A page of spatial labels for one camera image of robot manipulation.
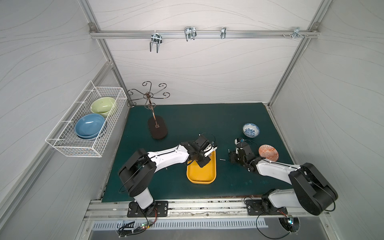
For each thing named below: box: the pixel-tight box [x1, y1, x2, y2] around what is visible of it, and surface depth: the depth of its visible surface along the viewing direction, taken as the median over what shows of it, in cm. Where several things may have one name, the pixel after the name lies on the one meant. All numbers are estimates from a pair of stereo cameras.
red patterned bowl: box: [258, 144, 279, 162], surface depth 93 cm
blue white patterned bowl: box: [242, 122, 260, 138], surface depth 104 cm
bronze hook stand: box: [127, 80, 171, 140], surface depth 90 cm
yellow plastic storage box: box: [186, 150, 217, 185], surface depth 85 cm
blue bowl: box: [74, 113, 105, 140], surface depth 64 cm
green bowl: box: [90, 97, 116, 118], surface depth 73 cm
